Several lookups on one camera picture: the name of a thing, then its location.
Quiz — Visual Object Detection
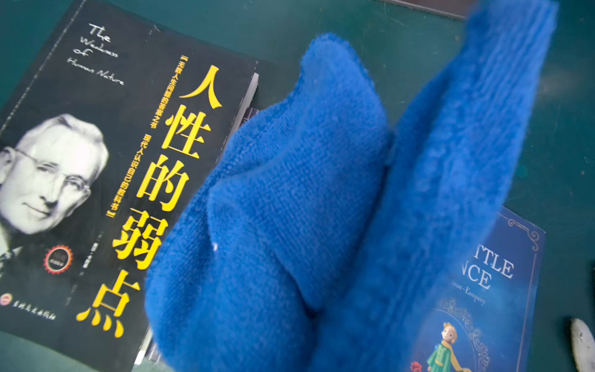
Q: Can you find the blue little prince book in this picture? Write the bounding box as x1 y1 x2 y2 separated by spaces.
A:
406 209 545 371

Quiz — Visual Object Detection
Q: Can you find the white cotton work glove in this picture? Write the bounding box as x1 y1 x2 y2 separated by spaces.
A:
570 319 595 372

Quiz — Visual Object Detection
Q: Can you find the black portrait cover book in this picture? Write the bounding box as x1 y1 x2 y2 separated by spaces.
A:
1 1 258 371

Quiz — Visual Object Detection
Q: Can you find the purple book yellow label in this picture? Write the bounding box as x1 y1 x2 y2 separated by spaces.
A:
133 107 260 367

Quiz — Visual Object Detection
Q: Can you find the pink blossom artificial tree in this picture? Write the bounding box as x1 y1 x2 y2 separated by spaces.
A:
385 0 479 20

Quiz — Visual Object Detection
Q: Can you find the blue microfibre cloth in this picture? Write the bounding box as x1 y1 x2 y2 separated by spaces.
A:
145 1 559 371

